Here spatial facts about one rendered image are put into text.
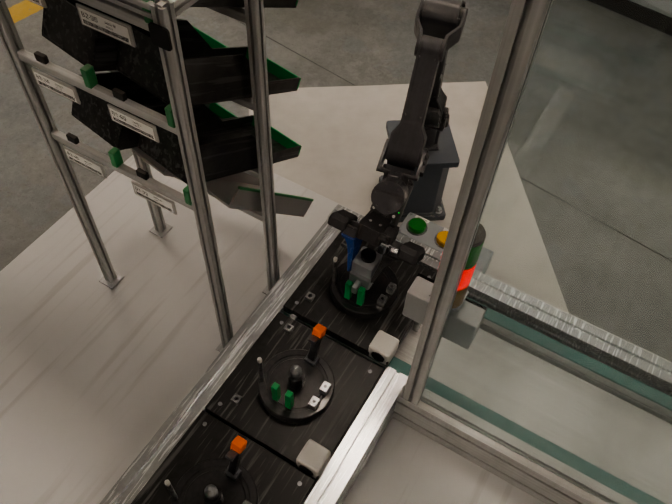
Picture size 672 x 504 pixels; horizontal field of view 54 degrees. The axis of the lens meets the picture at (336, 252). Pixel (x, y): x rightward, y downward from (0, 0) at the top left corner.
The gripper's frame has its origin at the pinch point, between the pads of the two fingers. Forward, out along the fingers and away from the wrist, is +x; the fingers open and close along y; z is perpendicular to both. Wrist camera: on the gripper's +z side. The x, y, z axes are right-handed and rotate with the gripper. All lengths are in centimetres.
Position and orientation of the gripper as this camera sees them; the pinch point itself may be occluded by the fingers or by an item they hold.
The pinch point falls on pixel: (366, 260)
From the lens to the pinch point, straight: 125.3
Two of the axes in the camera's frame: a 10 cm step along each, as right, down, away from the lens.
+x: -3.4, 8.9, 3.1
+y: 8.6, 4.3, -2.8
